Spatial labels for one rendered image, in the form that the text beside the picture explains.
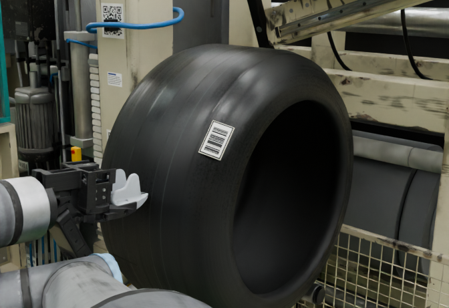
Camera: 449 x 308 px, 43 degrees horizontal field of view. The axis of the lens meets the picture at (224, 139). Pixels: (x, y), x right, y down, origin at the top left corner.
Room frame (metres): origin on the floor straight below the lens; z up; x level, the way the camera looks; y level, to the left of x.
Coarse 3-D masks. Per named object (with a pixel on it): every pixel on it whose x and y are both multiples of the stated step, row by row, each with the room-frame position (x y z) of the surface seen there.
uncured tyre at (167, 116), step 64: (192, 64) 1.06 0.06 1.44; (256, 64) 1.02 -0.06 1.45; (128, 128) 0.99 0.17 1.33; (192, 128) 0.92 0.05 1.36; (256, 128) 0.94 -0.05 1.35; (320, 128) 1.31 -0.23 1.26; (192, 192) 0.87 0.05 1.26; (256, 192) 1.39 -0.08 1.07; (320, 192) 1.31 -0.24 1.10; (128, 256) 0.95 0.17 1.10; (192, 256) 0.86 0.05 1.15; (256, 256) 1.27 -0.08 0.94; (320, 256) 1.13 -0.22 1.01
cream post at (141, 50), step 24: (96, 0) 1.30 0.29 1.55; (120, 0) 1.25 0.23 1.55; (144, 0) 1.26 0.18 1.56; (168, 0) 1.31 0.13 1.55; (120, 48) 1.25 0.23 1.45; (144, 48) 1.25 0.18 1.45; (168, 48) 1.31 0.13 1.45; (120, 72) 1.25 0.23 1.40; (144, 72) 1.25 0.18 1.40; (120, 96) 1.26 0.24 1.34
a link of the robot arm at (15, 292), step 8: (0, 272) 0.65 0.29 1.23; (8, 272) 0.66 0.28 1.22; (16, 272) 0.66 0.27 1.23; (0, 280) 0.64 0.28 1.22; (8, 280) 0.64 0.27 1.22; (16, 280) 0.64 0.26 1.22; (0, 288) 0.62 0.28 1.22; (8, 288) 0.63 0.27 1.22; (16, 288) 0.63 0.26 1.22; (0, 296) 0.62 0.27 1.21; (8, 296) 0.62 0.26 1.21; (16, 296) 0.62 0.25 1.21; (0, 304) 0.61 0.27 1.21; (8, 304) 0.61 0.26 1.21; (16, 304) 0.61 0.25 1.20
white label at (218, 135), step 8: (216, 128) 0.90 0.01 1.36; (224, 128) 0.90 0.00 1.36; (232, 128) 0.90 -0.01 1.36; (208, 136) 0.90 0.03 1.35; (216, 136) 0.90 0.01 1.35; (224, 136) 0.89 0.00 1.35; (208, 144) 0.89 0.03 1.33; (216, 144) 0.89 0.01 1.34; (224, 144) 0.89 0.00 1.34; (200, 152) 0.88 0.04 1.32; (208, 152) 0.88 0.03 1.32; (216, 152) 0.88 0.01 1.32
